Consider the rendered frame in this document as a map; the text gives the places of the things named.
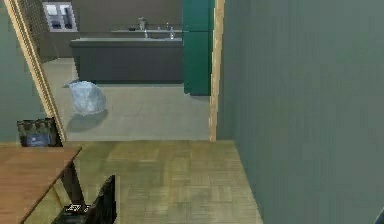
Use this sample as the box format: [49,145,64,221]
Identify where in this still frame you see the pale blue rubbish bag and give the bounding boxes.
[63,80,107,117]

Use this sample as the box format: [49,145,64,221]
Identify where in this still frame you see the grey kettle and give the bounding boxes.
[137,16,148,32]

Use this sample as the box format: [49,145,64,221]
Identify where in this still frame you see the green fridge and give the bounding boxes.
[182,0,216,97]

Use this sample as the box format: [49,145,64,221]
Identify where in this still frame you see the brown wooden table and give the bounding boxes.
[0,145,87,224]

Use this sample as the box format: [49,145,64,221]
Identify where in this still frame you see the dark grey kitchen counter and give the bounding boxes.
[69,36,185,84]

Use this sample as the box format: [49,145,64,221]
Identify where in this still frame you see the dark box with blue label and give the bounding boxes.
[16,117,64,148]

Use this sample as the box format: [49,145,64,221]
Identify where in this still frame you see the black chair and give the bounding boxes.
[51,174,118,224]

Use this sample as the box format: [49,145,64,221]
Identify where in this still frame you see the dark blue object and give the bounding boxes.
[373,206,384,224]

